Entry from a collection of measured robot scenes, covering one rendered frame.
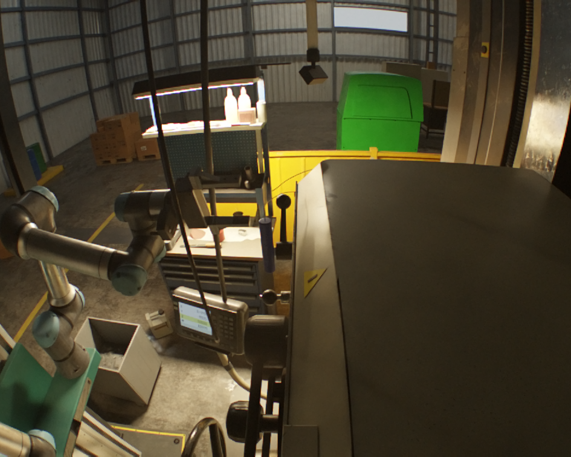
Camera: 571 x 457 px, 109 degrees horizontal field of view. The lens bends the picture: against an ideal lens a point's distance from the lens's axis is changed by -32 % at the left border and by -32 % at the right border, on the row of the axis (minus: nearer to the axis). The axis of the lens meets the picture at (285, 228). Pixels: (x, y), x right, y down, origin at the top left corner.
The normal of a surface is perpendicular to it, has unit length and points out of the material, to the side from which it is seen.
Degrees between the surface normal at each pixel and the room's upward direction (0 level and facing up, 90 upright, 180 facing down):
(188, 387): 0
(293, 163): 90
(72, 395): 0
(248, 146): 90
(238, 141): 90
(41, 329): 8
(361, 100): 84
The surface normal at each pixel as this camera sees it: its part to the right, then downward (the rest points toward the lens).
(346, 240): -0.04, -0.83
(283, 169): -0.05, 0.55
